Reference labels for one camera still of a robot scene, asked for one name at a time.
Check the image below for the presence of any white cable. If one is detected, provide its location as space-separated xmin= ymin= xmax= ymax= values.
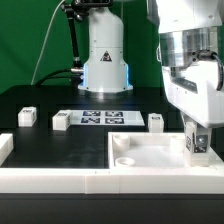
xmin=30 ymin=0 xmax=65 ymax=86

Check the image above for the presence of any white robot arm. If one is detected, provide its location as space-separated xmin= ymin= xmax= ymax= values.
xmin=74 ymin=0 xmax=224 ymax=128

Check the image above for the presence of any white marker sheet with tags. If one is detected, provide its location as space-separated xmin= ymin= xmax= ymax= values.
xmin=71 ymin=110 xmax=144 ymax=126

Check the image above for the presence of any white square tabletop tray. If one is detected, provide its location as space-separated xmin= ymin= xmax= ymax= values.
xmin=108 ymin=132 xmax=220 ymax=169

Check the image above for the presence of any black cable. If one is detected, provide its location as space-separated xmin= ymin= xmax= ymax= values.
xmin=34 ymin=68 xmax=84 ymax=87

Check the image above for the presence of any white U-shaped fence wall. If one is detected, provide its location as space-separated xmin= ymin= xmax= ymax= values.
xmin=0 ymin=134 xmax=224 ymax=194

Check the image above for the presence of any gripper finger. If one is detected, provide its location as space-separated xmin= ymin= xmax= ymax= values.
xmin=181 ymin=113 xmax=197 ymax=133

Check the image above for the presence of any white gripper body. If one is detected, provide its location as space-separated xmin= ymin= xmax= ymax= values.
xmin=162 ymin=61 xmax=224 ymax=128

